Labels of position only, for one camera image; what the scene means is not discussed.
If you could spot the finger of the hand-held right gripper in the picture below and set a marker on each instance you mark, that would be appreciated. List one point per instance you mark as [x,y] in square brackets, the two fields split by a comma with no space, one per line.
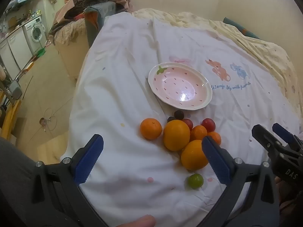
[284,132]
[265,137]

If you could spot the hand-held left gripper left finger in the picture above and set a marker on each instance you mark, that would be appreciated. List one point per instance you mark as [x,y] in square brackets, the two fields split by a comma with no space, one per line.
[91,160]

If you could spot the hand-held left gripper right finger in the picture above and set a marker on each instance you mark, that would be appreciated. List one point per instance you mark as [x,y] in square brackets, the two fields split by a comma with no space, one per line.
[216,163]

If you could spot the large orange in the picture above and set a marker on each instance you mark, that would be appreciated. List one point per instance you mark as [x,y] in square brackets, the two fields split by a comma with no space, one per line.
[193,156]
[176,135]

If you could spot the small tangerine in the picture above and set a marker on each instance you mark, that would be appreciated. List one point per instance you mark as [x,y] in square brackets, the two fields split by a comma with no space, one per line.
[150,128]
[198,132]
[216,138]

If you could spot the red cherry tomato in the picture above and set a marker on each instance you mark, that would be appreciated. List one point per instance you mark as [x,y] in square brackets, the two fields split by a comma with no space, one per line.
[188,123]
[208,124]

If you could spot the dark purple grape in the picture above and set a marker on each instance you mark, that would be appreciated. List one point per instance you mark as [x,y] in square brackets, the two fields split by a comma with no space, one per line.
[179,114]

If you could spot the pink strawberry-pattern plate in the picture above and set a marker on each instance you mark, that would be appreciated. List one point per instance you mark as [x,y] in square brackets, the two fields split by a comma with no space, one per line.
[180,87]

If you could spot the person's right hand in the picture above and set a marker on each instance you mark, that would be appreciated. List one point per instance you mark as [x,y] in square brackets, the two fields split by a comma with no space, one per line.
[281,186]

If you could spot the person's left hand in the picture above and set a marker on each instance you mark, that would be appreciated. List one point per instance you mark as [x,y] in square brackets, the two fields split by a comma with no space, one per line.
[139,221]

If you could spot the green lime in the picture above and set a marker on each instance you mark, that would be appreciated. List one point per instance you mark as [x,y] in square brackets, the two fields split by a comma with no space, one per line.
[196,181]

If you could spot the white printed blanket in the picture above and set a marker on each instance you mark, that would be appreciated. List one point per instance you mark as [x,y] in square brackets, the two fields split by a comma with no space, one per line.
[118,87]

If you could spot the cream floral quilt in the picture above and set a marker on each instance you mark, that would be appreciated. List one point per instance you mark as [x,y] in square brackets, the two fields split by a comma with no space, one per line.
[272,52]

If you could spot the grey rounded square object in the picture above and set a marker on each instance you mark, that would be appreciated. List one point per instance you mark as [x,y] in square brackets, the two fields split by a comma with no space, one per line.
[15,89]

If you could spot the teal pillow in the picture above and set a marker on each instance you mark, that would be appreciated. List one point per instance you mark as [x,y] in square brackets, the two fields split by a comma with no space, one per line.
[241,29]

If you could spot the cream cabinet with lace cloth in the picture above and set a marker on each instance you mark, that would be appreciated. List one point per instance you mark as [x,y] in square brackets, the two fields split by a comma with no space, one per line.
[71,45]

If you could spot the green dustpan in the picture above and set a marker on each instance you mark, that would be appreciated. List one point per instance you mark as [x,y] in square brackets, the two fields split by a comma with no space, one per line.
[41,52]

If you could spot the white kitchen cabinets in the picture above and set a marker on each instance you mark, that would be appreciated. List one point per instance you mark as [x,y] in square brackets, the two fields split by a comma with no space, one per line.
[14,49]

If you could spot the white washing machine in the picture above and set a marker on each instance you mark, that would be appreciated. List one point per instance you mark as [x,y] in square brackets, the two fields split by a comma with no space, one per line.
[35,32]

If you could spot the pile of dark clothes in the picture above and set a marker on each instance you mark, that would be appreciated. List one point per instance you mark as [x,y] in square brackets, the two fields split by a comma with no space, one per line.
[94,0]

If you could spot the yellow frame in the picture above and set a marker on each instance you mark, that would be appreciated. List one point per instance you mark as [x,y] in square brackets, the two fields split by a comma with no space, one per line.
[10,115]

